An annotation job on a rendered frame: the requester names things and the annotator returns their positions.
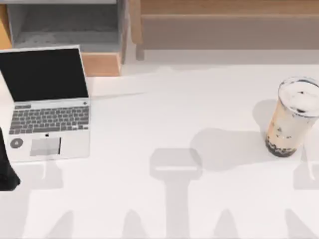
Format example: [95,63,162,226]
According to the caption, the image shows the wooden drawer with grey inside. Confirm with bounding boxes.
[0,0,129,76]

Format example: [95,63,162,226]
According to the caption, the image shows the wooden open shelf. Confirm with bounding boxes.
[131,0,319,61]

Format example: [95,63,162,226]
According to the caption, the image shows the silver open laptop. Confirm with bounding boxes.
[0,45,91,163]

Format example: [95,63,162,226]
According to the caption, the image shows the bubble tea plastic cup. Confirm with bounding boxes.
[265,76,319,158]

